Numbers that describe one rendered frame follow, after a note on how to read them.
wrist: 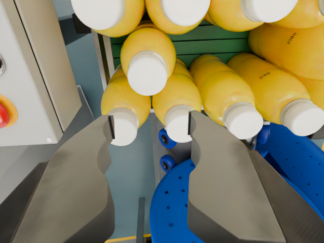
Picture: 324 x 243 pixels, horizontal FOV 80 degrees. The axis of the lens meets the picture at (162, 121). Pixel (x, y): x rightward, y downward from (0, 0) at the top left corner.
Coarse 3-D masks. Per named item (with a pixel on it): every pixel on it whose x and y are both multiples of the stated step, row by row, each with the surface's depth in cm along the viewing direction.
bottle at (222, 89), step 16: (192, 64) 37; (208, 64) 32; (224, 64) 32; (208, 80) 28; (224, 80) 26; (240, 80) 26; (208, 96) 26; (224, 96) 24; (240, 96) 24; (208, 112) 27; (224, 112) 24
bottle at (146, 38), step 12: (144, 24) 27; (132, 36) 22; (144, 36) 21; (156, 36) 22; (168, 36) 26; (132, 48) 21; (144, 48) 20; (156, 48) 20; (168, 48) 22; (132, 60) 20; (168, 60) 21; (168, 72) 22
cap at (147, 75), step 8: (144, 56) 18; (152, 56) 18; (136, 64) 18; (144, 64) 18; (152, 64) 18; (160, 64) 18; (128, 72) 18; (136, 72) 19; (144, 72) 19; (152, 72) 19; (160, 72) 19; (128, 80) 19; (136, 80) 19; (144, 80) 19; (152, 80) 19; (160, 80) 19; (136, 88) 19; (144, 88) 19; (152, 88) 19; (160, 88) 19
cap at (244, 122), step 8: (232, 112) 23; (240, 112) 22; (248, 112) 21; (256, 112) 22; (232, 120) 22; (240, 120) 22; (248, 120) 22; (256, 120) 22; (232, 128) 22; (240, 128) 22; (248, 128) 23; (256, 128) 23; (240, 136) 23; (248, 136) 23
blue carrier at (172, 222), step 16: (176, 176) 39; (160, 192) 36; (176, 192) 36; (160, 208) 33; (176, 208) 33; (160, 224) 31; (176, 224) 31; (160, 240) 29; (176, 240) 29; (192, 240) 29
